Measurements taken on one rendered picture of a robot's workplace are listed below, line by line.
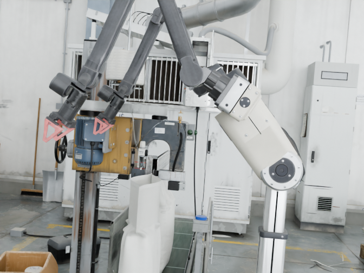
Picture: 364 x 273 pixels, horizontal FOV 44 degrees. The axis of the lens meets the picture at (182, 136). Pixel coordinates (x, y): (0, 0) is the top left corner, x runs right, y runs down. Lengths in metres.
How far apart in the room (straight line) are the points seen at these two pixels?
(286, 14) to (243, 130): 4.10
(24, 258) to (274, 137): 2.55
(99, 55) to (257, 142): 0.63
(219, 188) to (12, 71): 3.64
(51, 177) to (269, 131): 5.32
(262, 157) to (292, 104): 4.87
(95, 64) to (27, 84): 5.55
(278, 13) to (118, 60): 3.57
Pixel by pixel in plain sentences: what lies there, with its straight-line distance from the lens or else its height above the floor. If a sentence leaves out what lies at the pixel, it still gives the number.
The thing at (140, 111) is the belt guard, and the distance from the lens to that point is 2.44.
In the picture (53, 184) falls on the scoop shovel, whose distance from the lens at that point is 6.71.
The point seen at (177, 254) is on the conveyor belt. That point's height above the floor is 0.38.
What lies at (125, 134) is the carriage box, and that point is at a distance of 2.51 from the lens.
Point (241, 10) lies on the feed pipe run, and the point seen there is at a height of 2.48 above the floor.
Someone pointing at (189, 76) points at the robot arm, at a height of 1.51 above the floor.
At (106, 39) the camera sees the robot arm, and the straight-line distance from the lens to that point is 1.57.
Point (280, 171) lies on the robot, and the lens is 1.74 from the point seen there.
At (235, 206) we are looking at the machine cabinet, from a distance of 5.28.
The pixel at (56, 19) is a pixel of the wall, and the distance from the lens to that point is 7.04.
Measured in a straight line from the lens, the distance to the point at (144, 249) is 2.10.
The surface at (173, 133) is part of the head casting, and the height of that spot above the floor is 1.27.
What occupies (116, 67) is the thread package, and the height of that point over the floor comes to 1.59.
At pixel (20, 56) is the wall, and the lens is 7.17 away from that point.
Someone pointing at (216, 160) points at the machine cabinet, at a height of 0.88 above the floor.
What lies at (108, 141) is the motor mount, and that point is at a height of 1.21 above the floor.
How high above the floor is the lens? 1.39
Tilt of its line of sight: 3 degrees down
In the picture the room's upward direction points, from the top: 4 degrees clockwise
